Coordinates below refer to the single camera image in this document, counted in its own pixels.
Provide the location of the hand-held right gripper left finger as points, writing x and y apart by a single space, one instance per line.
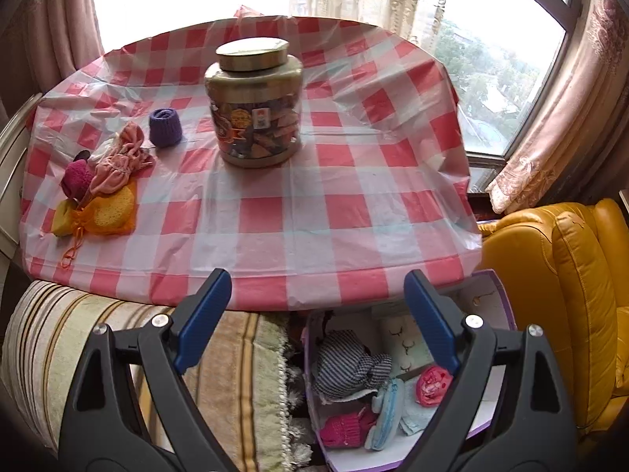
209 314

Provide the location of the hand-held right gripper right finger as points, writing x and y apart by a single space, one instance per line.
432 319

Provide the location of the mint printed cloth pouch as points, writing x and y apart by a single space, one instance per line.
400 339

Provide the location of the purple cardboard box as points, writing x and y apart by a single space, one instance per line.
491 305

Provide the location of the pink red fabric pouch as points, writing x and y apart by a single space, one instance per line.
432 384

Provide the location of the black white houndstooth pouch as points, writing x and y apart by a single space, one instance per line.
344 364

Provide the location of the light blue cloth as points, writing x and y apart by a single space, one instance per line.
413 420

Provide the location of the blue grey oval pouch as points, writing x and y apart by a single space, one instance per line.
386 418

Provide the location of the magenta knit glove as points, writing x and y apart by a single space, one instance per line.
76 179
344 427

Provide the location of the orange mesh bag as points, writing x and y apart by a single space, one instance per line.
108 214

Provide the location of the pink velvet pouch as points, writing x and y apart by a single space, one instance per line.
120 162

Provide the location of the purple knit glove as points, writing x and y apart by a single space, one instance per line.
165 128

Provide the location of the pink white checkered tablecloth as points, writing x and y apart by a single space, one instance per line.
319 216

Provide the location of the yellow leather armchair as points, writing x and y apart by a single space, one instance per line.
580 305

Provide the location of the striped plush cushion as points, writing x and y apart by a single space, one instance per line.
44 334

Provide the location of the clear jar with gold lid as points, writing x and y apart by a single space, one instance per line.
253 108

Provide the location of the pink patterned curtain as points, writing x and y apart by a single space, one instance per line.
580 108

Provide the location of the dark window frame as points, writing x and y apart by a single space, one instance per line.
575 0

